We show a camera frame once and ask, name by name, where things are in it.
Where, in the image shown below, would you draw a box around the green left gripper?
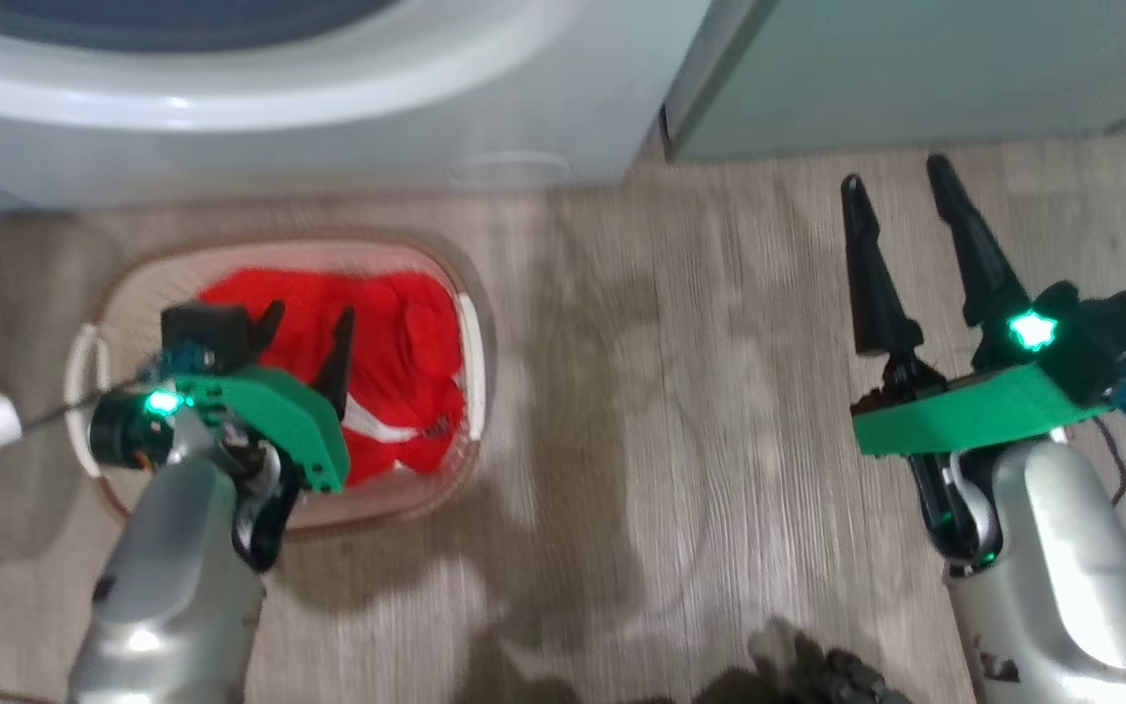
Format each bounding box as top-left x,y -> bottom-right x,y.
167,299 -> 357,493

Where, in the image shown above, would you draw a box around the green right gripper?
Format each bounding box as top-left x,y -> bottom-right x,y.
840,154 -> 1111,459

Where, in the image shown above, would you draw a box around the red and white jersey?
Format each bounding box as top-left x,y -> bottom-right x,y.
196,269 -> 466,417

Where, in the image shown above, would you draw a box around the red shorts with white stripe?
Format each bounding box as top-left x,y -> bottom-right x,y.
338,381 -> 471,487

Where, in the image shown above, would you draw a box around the grey washing machine door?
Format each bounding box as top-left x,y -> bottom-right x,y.
0,0 -> 398,55

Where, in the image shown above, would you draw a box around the white front-load washing machine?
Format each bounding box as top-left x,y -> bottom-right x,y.
0,0 -> 715,211

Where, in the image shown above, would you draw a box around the white perforated laundry basket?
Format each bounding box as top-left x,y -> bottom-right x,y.
63,230 -> 498,537

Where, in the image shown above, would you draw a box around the blue left cable connector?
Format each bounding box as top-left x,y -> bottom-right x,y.
138,342 -> 212,387

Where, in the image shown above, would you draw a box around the thin black left cable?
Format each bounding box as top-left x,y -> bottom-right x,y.
0,386 -> 149,470

